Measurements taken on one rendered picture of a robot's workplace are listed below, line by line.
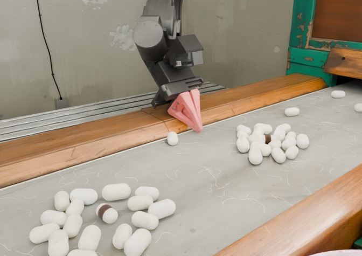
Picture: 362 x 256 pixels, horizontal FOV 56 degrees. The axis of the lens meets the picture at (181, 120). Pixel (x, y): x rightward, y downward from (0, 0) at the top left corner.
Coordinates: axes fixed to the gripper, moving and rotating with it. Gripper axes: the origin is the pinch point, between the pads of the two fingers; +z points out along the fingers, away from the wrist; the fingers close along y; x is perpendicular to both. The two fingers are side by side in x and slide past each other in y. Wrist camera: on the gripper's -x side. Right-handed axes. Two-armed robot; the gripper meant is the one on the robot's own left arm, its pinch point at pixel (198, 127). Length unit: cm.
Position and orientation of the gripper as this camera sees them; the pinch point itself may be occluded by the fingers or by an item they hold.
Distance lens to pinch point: 67.1
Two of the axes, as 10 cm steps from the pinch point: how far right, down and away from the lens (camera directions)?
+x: -4.1, 5.1, 7.6
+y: 7.8, -2.4, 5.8
